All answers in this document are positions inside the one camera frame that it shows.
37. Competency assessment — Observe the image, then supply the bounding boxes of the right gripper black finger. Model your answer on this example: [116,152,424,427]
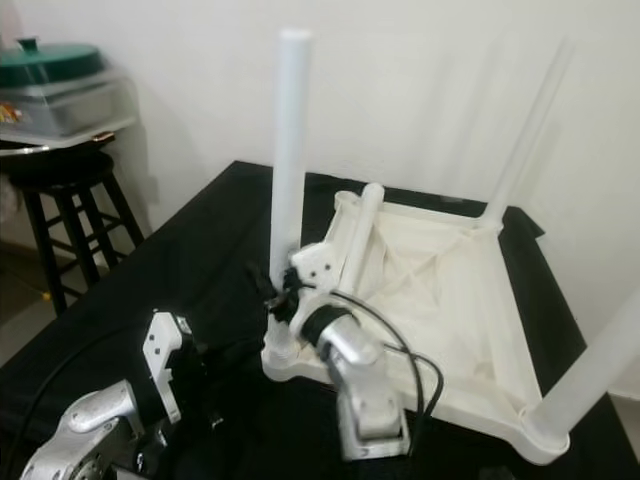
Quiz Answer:
[245,262,279,301]

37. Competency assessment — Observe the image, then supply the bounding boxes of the white plastic children table top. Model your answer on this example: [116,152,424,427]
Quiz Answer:
[260,188,640,466]

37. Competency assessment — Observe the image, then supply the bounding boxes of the black tablecloth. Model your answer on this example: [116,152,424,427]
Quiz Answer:
[0,160,640,480]

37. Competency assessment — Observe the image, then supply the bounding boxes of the black stool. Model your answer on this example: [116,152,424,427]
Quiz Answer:
[10,150,146,316]

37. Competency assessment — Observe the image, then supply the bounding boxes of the clear container with green lid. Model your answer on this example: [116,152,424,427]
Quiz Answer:
[0,38,139,141]

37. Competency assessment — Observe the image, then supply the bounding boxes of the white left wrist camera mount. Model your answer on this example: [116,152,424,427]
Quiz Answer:
[142,312,193,426]

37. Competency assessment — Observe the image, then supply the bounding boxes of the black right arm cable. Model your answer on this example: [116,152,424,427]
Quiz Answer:
[320,288,446,451]

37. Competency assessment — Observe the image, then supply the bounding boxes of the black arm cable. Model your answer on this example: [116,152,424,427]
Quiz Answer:
[5,325,156,476]
[320,288,446,451]

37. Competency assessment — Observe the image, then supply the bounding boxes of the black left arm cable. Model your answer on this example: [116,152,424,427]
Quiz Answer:
[5,325,156,476]

